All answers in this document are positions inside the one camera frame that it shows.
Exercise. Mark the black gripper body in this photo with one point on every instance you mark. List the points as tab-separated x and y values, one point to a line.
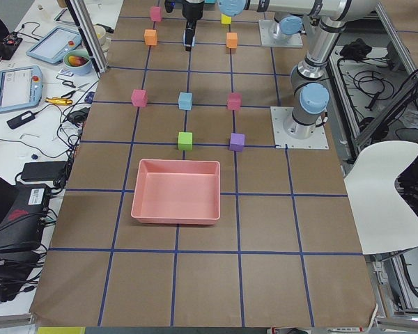
191	10

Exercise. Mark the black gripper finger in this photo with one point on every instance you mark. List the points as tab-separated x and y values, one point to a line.
190	25

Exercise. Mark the light blue foam block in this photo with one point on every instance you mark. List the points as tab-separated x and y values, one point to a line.
185	101
189	38

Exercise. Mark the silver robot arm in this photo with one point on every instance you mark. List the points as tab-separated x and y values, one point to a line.
311	97
282	31

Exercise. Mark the yellow foam block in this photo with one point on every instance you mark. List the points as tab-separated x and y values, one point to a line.
225	19

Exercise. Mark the pink foam block far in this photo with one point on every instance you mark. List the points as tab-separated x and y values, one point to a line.
156	14

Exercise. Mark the pink foam block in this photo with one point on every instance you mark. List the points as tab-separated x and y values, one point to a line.
139	97
234	101
156	14

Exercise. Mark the orange foam block left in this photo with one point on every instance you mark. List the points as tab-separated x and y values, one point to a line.
150	37

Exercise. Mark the orange foam block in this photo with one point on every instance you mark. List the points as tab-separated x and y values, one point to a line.
150	37
231	40

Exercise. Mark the orange foam block right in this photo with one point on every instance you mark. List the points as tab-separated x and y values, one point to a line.
231	40

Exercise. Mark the pink foam block right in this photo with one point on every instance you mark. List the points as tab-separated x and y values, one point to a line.
234	101

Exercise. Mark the pink foam block left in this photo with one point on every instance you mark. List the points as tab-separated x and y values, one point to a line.
139	97

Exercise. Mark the white cup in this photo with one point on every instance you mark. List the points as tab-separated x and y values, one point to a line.
101	34

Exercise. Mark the green foam block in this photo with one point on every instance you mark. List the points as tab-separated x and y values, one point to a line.
185	141

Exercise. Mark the blue bowl with fruit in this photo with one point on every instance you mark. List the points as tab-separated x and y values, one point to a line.
78	62

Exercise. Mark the purple foam block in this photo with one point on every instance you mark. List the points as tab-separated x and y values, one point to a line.
237	142

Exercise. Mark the blue teach pendant far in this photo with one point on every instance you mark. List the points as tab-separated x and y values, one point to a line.
55	45

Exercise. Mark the blue teach pendant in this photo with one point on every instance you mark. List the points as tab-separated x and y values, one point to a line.
55	45
20	88

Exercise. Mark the black scissors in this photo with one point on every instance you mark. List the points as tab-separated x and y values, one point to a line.
70	94

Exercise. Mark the brass cylinder tool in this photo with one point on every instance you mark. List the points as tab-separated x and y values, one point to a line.
59	101

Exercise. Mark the pink plastic tray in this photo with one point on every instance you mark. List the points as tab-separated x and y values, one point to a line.
177	192

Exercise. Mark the blue teach pendant near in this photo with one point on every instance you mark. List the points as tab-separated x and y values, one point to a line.
20	88

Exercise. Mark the black power adapter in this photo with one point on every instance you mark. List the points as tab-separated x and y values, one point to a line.
42	171

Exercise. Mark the white chair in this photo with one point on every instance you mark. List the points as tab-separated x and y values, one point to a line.
384	221

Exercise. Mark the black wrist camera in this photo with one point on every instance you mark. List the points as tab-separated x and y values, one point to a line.
169	5

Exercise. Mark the aluminium frame post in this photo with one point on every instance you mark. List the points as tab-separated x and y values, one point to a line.
86	30

